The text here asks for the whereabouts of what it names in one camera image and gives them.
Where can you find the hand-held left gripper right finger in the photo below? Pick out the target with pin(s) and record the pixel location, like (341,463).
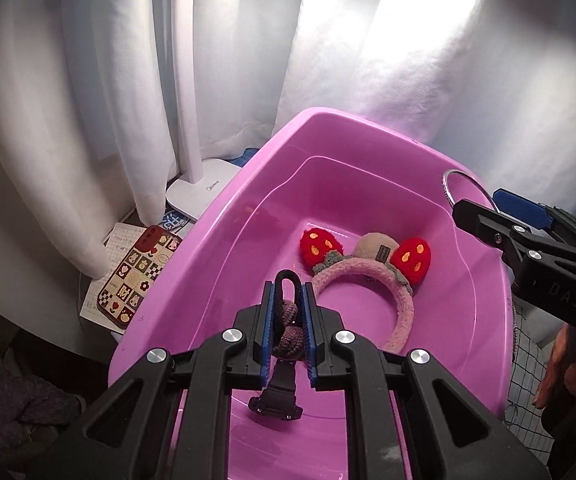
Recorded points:
(309,332)

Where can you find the beige fluffy pompom clip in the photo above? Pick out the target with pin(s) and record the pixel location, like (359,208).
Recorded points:
(370,247)

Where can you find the pink fluffy strawberry headband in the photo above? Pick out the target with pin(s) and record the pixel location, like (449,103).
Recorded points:
(403,320)

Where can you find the patterned phone case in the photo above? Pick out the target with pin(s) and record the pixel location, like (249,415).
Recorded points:
(133,280)

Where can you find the blue cloth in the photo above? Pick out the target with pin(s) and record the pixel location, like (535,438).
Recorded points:
(243,157)

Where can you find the black wrist watch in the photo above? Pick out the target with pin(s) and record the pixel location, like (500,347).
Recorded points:
(278,400)

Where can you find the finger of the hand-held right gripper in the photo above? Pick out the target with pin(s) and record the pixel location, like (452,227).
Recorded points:
(488,227)
(523,205)

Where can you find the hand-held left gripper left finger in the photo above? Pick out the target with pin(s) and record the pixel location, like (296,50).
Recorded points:
(267,325)

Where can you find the pink plastic basin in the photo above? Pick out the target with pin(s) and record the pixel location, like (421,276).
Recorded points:
(368,185)

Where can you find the white black checked tablecloth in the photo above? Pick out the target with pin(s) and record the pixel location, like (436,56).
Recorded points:
(523,385)

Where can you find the white thick curtain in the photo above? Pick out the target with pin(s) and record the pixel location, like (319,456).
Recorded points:
(68,110)

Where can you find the person's right hand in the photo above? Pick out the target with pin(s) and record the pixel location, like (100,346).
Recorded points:
(555,355)

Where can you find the white desk lamp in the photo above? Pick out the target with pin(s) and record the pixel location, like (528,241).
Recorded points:
(203,190)

